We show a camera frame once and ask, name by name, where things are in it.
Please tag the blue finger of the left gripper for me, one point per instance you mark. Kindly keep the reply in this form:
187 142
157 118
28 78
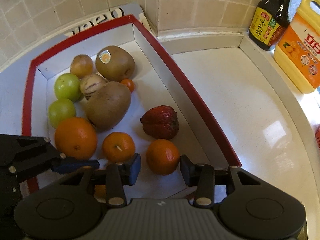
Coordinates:
71 165

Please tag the yellow detergent bottle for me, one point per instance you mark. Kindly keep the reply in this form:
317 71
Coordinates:
297 52

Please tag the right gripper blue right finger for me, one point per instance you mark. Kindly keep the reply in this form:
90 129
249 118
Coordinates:
201 176

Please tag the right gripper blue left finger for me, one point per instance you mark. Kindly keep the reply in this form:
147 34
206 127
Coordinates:
119 175

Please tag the large orange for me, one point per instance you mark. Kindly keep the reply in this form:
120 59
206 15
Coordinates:
76 137

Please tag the small brown round fruit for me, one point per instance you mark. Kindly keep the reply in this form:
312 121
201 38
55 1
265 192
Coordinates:
81 66

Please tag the brown kiwi without sticker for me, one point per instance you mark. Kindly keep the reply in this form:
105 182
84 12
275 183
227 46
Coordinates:
108 105

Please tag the red patterned package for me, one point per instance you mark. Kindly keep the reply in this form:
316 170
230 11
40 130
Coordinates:
317 135

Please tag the tiny orange kumquat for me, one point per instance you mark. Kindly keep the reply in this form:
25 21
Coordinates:
129 84

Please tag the red white cardboard box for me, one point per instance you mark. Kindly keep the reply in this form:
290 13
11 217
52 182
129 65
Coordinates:
158 81

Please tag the dark soy sauce bottle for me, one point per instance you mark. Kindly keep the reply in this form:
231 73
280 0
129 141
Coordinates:
269 22

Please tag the green apple front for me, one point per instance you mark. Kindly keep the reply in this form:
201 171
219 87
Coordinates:
60 110

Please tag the striped brown round fruit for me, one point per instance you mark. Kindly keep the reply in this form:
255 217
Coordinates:
89 84

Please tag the mandarin front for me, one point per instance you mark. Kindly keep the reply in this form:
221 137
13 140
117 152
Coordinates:
100 193

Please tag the red strawberry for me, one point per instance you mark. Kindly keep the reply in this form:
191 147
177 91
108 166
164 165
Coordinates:
160 122

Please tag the mandarin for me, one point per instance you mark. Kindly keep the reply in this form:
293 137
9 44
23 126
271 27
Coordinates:
162 157
118 147
100 193

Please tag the brown kiwi with sticker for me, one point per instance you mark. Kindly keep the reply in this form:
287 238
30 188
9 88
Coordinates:
114 63

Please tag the green apple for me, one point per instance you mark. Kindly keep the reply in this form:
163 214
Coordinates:
60 110
67 86

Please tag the blue sleep tight mat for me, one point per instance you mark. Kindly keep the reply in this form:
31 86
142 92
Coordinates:
14 75

